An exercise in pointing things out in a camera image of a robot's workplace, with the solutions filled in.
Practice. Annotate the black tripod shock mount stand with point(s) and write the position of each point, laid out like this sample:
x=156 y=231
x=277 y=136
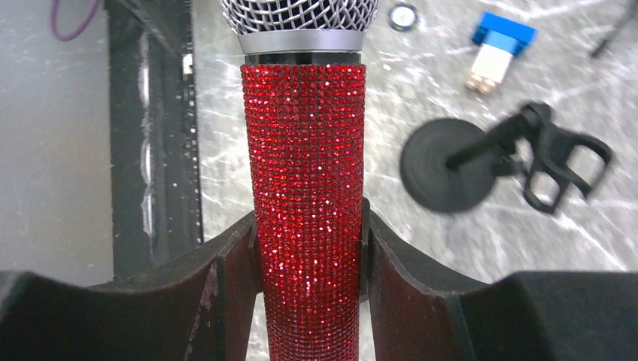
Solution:
x=626 y=17

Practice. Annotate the far black round mic stand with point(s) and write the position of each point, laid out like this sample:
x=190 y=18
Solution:
x=449 y=165

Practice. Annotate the blue and white toy block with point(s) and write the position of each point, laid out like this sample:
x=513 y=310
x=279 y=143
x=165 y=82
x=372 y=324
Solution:
x=499 y=41

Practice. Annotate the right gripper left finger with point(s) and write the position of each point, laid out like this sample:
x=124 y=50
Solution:
x=199 y=306

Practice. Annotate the small round disc near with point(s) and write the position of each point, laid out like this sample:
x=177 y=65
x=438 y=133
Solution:
x=403 y=17

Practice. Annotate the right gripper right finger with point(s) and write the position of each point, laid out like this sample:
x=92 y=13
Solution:
x=423 y=310

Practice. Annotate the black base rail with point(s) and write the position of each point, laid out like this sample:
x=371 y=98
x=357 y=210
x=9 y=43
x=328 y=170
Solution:
x=155 y=184

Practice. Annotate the red glitter microphone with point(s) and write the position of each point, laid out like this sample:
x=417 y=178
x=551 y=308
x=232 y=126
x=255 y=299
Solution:
x=304 y=88

